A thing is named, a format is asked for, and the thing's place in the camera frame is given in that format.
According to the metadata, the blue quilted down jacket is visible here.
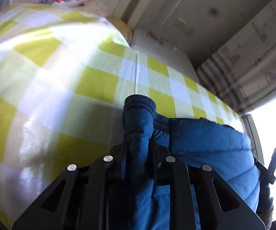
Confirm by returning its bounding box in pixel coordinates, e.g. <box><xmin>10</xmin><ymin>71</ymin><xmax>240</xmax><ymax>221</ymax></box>
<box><xmin>116</xmin><ymin>95</ymin><xmax>260</xmax><ymax>229</ymax></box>

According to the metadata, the printed striped curtain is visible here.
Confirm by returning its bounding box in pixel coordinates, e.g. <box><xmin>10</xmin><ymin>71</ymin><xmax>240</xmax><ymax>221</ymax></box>
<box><xmin>197</xmin><ymin>0</ymin><xmax>276</xmax><ymax>115</ymax></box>

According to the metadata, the yellow checked bed sheet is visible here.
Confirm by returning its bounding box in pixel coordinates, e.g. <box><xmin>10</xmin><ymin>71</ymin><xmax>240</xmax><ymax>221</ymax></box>
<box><xmin>0</xmin><ymin>4</ymin><xmax>244</xmax><ymax>228</ymax></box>

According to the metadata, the white bedside table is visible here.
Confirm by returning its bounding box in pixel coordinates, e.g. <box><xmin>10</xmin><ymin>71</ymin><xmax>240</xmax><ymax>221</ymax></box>
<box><xmin>131</xmin><ymin>28</ymin><xmax>199</xmax><ymax>83</ymax></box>

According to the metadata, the yellow pillow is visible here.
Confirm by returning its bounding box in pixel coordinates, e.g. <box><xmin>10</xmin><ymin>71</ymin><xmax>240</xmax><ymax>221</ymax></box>
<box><xmin>108</xmin><ymin>18</ymin><xmax>133</xmax><ymax>45</ymax></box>

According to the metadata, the white desk lamp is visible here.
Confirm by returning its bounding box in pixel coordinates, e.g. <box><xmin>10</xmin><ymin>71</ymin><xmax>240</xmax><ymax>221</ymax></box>
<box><xmin>146</xmin><ymin>0</ymin><xmax>183</xmax><ymax>45</ymax></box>

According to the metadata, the wall socket plate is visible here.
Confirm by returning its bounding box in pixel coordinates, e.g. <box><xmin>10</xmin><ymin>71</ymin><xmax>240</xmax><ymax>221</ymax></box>
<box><xmin>173</xmin><ymin>17</ymin><xmax>195</xmax><ymax>36</ymax></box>

